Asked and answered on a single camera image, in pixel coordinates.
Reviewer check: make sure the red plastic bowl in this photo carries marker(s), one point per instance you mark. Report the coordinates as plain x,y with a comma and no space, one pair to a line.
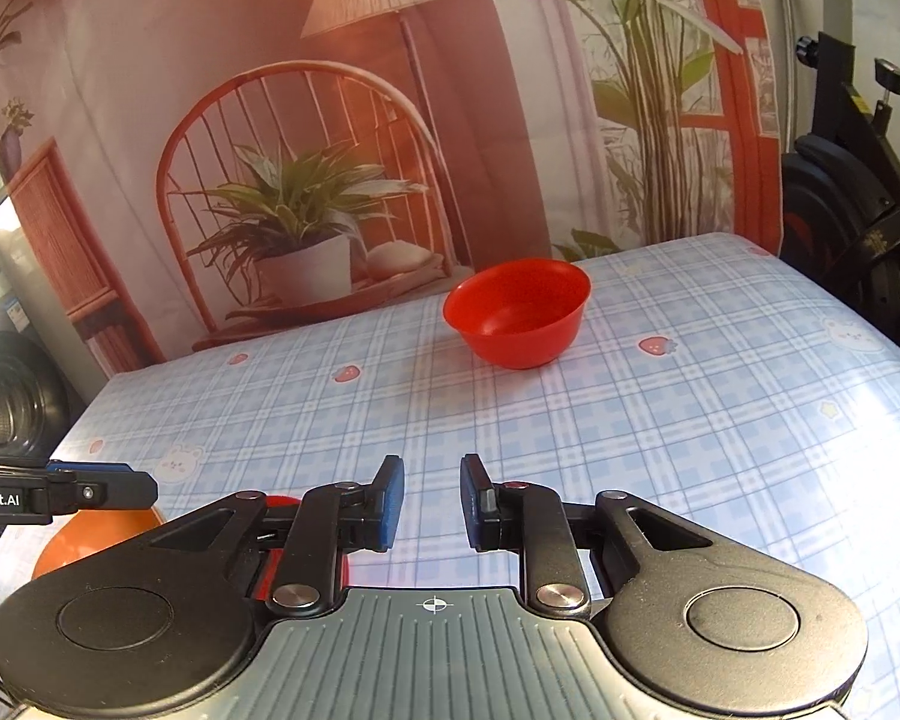
285,499
521,315

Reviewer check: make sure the printed wall tapestry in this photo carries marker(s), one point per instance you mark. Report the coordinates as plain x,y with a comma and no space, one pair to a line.
495,127

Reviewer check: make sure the orange square plate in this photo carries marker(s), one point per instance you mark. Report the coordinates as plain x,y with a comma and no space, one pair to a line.
82,547

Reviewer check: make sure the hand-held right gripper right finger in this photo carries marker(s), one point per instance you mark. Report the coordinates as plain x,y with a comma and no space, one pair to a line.
469,502

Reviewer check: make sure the black exercise bike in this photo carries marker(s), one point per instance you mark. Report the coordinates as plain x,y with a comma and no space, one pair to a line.
855,240

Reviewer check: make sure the blue plaid tablecloth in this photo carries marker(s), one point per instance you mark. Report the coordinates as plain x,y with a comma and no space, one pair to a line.
645,427

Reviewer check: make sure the grey washing machine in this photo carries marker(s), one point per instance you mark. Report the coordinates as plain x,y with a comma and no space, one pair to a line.
7,390

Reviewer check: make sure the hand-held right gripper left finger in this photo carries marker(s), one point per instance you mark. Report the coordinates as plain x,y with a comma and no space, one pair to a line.
394,502

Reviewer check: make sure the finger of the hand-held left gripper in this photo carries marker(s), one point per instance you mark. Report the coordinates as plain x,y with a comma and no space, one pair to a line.
105,491

